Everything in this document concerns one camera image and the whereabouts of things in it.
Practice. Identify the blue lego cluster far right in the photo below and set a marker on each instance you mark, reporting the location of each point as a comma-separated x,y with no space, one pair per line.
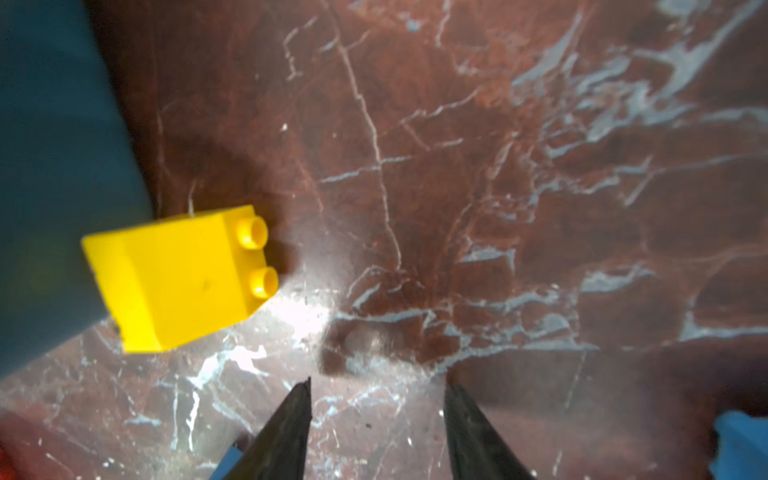
742,447

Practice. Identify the teal plastic bin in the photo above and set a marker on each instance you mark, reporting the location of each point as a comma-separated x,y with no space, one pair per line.
67,170

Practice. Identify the small yellow lego behind teal bin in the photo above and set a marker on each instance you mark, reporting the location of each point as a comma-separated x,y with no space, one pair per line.
173,281

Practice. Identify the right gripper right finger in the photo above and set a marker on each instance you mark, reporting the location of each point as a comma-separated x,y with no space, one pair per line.
475,448

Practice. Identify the blue lego brick centre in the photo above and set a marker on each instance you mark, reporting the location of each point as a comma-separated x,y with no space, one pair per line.
232,456

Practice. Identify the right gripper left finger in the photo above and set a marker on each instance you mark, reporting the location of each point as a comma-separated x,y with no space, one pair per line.
279,450

